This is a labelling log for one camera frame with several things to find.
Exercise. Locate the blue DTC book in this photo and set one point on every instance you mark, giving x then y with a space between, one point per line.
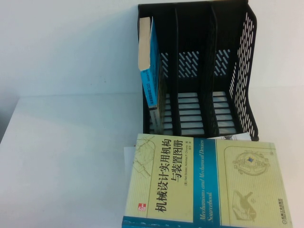
152 71

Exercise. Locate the black perforated book stand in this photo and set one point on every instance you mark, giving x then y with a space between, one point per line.
194 35

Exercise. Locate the yellow-green mechanisms book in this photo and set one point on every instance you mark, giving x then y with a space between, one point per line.
190 185

